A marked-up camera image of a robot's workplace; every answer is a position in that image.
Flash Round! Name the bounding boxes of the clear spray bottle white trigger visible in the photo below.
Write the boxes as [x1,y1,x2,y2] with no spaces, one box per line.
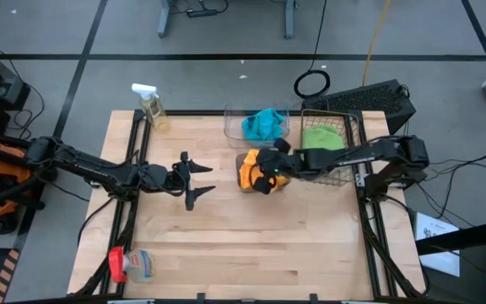
[131,83,171,135]

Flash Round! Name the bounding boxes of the smoky grey plastic bin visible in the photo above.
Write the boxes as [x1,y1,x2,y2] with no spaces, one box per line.
[234,151,293,194]

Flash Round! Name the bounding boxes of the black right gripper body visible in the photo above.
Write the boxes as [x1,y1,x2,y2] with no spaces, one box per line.
[255,149,297,181]

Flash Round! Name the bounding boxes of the grey desk leg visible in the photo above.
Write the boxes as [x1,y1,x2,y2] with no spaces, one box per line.
[157,0,172,39]
[283,0,297,41]

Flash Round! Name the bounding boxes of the black perforated computer case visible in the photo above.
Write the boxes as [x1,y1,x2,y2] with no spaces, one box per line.
[301,79,417,135]

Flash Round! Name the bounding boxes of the white paper sheet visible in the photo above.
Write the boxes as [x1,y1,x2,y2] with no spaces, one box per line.
[413,212,462,278]

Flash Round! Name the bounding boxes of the black aluminium table frame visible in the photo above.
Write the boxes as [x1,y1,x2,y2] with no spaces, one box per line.
[73,108,429,304]

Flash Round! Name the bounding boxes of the clear plastic bin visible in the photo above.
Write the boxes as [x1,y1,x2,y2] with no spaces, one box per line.
[224,100,291,149]

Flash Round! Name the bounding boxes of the yellow cable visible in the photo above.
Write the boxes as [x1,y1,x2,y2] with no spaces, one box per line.
[360,0,392,88]

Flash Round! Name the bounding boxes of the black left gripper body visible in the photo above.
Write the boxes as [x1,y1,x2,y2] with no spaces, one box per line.
[165,162,190,193]

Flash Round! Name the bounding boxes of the black beam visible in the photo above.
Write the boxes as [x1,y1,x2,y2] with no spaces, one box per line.
[415,217,486,257]

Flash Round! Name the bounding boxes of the Windex spray bottle red trigger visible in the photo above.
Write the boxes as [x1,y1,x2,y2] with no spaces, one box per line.
[107,246,155,285]

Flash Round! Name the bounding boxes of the orange shop vacuum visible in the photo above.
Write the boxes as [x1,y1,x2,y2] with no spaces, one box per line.
[0,134,52,236]

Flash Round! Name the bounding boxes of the green microfiber towel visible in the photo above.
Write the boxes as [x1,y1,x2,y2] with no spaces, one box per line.
[301,126,327,151]
[316,125,346,151]

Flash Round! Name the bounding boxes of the black vacuum hose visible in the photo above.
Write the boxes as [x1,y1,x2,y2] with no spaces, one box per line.
[0,133,54,209]

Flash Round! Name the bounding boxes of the black power strip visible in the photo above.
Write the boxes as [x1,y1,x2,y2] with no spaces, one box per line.
[186,8,219,19]

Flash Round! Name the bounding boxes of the black coiled cable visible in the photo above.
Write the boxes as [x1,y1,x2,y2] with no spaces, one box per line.
[293,0,332,100]

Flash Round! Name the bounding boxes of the metal wire basket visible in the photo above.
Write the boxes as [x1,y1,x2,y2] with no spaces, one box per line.
[300,108,365,187]

